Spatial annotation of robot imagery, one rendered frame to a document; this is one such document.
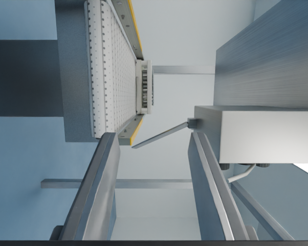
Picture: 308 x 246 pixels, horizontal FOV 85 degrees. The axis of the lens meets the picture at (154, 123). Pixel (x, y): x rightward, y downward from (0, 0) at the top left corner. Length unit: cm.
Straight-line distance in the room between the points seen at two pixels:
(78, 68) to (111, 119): 12
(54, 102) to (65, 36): 19
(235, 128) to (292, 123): 11
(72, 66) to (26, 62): 20
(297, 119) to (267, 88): 20
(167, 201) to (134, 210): 89
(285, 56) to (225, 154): 31
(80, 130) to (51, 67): 21
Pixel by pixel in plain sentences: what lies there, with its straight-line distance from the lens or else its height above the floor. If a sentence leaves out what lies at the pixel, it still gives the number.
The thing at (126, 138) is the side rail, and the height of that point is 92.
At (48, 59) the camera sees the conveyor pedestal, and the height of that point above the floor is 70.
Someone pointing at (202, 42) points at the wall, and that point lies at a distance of 383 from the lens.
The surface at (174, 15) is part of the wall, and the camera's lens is 385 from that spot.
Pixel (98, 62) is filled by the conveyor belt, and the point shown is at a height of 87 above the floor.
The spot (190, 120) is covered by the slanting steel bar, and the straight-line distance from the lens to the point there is 50.
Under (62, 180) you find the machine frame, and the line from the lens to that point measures 174.
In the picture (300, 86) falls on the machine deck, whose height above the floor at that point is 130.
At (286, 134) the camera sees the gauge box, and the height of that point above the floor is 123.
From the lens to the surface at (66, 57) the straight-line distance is 40.
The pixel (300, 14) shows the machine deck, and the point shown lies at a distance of 55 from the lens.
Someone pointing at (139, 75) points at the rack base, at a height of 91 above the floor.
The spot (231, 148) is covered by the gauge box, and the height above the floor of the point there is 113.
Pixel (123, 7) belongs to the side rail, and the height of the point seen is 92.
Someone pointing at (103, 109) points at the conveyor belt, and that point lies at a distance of 34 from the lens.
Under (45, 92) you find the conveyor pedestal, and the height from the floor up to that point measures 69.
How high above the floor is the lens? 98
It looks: level
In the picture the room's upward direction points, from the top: 90 degrees clockwise
